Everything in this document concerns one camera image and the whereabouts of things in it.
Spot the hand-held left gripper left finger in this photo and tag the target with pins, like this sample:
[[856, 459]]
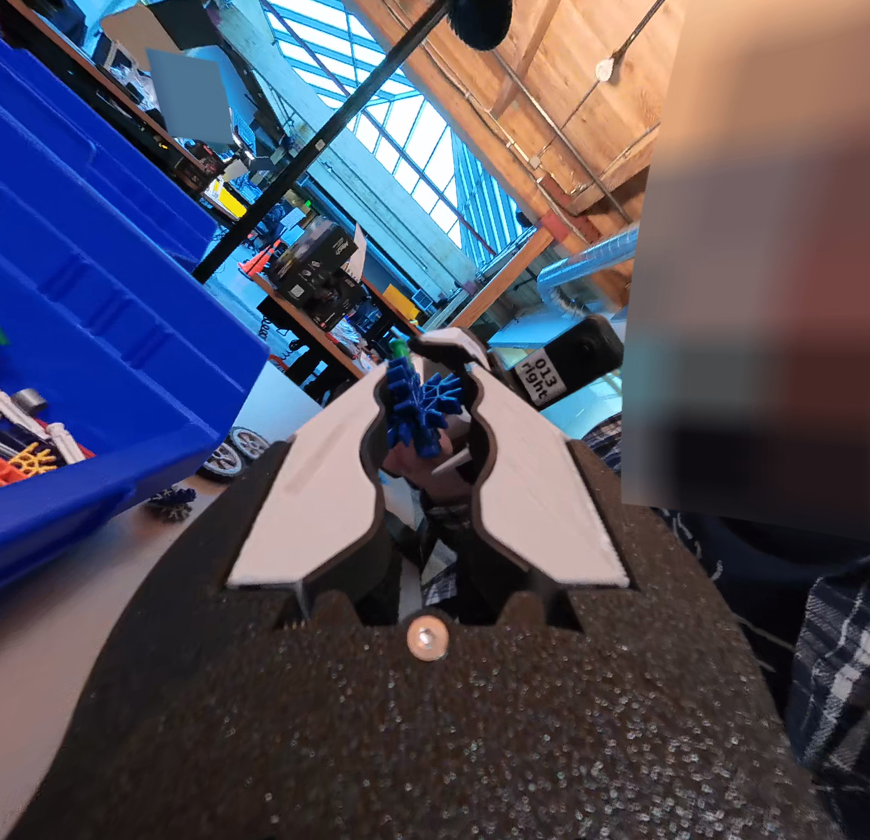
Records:
[[319, 500]]

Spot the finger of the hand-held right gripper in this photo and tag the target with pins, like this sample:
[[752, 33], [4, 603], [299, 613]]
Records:
[[448, 339]]

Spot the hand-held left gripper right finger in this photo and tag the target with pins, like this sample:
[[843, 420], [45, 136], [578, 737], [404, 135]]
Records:
[[544, 507]]

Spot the green plastic rod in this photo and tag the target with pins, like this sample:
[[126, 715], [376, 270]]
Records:
[[398, 348]]

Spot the blue snowflake connector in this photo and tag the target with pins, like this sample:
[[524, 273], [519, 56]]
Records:
[[418, 412]]

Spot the white plastic rod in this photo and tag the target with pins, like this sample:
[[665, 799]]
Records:
[[450, 464]]

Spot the blue bin of toy parts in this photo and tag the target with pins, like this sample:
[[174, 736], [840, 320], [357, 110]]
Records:
[[136, 391]]

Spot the person's right hand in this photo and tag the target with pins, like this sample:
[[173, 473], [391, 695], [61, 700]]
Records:
[[414, 463]]

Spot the yellow box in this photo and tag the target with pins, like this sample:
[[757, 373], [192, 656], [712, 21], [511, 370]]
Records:
[[401, 300]]

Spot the small black product box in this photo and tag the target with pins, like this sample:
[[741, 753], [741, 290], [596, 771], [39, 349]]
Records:
[[333, 306]]

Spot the paper sign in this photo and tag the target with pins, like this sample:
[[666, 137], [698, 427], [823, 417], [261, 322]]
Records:
[[357, 249]]

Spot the wooden table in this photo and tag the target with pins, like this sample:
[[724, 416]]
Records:
[[319, 327]]

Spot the small grey blue connector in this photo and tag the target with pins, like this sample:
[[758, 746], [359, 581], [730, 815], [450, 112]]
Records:
[[171, 503]]

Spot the orange traffic cone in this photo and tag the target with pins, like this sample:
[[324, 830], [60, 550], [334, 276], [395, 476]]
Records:
[[260, 261]]

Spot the black metal pole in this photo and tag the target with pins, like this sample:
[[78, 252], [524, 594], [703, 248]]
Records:
[[319, 140]]

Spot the pile of colourful toy pieces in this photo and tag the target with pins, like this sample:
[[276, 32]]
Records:
[[34, 456]]

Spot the black ribbed disc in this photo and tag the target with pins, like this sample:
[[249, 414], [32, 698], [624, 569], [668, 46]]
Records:
[[476, 4]]

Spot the person in plaid shirt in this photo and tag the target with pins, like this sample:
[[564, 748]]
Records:
[[836, 684]]

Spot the silver air duct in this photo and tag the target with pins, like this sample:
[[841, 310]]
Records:
[[584, 266]]

